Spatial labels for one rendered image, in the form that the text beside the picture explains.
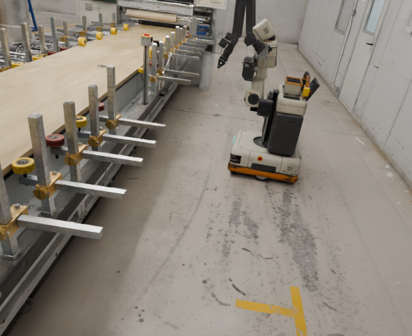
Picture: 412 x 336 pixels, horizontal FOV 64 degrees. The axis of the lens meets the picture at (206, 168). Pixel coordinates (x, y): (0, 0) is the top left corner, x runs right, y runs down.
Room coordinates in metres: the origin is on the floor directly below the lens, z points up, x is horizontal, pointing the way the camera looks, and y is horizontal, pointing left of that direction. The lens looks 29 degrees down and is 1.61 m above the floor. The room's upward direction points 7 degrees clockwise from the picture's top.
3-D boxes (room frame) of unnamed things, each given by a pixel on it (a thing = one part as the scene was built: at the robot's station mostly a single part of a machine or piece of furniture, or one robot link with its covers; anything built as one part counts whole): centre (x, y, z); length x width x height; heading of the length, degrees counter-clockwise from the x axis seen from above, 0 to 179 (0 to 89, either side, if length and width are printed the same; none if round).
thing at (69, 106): (1.33, 0.61, 0.87); 0.04 x 0.04 x 0.48; 87
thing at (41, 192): (1.10, 0.62, 0.82); 0.14 x 0.06 x 0.05; 177
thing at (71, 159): (1.35, 0.61, 0.84); 0.14 x 0.06 x 0.05; 177
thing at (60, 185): (1.12, 0.53, 0.82); 0.43 x 0.03 x 0.04; 87
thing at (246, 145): (3.07, -0.57, 0.16); 0.67 x 0.64 x 0.25; 83
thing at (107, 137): (1.62, 0.50, 0.82); 0.43 x 0.03 x 0.04; 87
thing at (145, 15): (5.71, 0.95, 1.05); 1.43 x 0.12 x 0.12; 87
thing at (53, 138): (1.37, 0.71, 0.85); 0.08 x 0.08 x 0.11
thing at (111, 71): (1.83, 0.59, 0.92); 0.04 x 0.04 x 0.48; 87
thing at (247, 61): (3.11, -0.29, 0.99); 0.28 x 0.16 x 0.22; 173
